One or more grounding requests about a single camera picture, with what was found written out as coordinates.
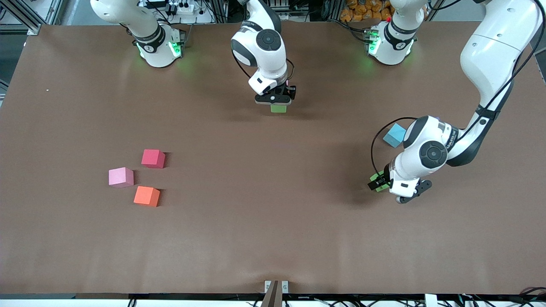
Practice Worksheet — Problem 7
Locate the light blue foam cube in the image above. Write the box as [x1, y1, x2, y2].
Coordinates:
[383, 123, 407, 148]

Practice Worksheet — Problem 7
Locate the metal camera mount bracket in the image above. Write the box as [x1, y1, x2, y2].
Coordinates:
[261, 280, 289, 307]

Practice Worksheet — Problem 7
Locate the orange packaged items pile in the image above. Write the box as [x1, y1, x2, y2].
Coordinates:
[340, 0, 394, 23]

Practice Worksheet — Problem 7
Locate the brown table cover mat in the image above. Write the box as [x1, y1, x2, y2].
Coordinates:
[0, 19, 546, 295]

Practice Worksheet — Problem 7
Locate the aluminium frame profile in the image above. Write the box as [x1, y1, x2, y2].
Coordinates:
[0, 0, 54, 35]

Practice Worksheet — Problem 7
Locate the crimson pink foam cube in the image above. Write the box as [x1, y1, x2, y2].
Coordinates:
[141, 149, 166, 169]

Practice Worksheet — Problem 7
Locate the orange foam cube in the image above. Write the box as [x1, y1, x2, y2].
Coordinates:
[134, 186, 161, 208]

